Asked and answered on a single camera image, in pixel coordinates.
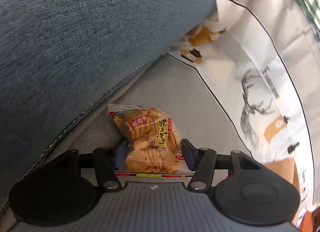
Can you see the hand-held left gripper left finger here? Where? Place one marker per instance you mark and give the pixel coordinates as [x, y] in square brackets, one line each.
[120, 154]

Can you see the yellow label cracker packet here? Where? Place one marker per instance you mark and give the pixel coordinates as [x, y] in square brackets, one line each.
[150, 134]

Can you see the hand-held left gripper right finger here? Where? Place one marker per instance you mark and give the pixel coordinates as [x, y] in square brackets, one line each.
[190, 155]

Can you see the brown cardboard box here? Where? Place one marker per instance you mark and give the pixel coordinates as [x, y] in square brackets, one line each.
[282, 174]

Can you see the grey deer print sofa cover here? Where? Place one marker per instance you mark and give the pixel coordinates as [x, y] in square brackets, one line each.
[250, 59]

